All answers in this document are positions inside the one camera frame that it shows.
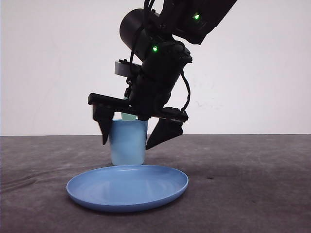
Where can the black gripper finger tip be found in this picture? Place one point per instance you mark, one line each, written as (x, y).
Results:
(164, 130)

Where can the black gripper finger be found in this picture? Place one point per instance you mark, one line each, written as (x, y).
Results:
(104, 117)

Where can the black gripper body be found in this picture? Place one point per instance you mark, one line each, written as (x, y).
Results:
(150, 84)

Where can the mint green plastic spoon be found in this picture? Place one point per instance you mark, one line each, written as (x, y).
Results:
(128, 117)

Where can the light blue plastic cup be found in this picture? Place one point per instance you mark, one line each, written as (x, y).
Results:
(128, 142)

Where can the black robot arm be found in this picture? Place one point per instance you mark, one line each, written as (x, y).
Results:
(157, 39)

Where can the blue plastic plate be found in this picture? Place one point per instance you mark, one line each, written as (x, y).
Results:
(130, 188)

